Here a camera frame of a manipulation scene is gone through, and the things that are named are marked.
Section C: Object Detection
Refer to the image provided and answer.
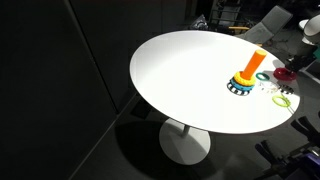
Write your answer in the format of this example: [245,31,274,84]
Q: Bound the orange stacking post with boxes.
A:
[240,49,268,81]

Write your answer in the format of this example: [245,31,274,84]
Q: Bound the clear ring with beads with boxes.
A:
[259,80,280,93]

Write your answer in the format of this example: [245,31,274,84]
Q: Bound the pink red ribbed ring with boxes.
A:
[273,67,297,82]

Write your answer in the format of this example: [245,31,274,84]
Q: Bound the black handled clamp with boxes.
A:
[254,139,292,168]
[289,115,320,148]

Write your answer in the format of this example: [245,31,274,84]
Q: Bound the lime green ring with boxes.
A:
[271,94,292,108]

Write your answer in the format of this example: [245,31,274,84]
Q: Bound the orange bar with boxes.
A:
[227,25,251,32]

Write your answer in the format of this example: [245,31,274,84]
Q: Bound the blue ring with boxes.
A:
[229,77,256,93]

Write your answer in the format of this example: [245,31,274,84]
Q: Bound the dark green ring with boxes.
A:
[255,71,271,82]

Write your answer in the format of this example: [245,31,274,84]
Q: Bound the white table pedestal base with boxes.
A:
[158,117,212,166]

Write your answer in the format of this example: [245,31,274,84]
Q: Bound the small black white ring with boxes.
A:
[279,84,295,95]

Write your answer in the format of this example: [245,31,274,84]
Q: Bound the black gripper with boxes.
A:
[285,54,316,74]

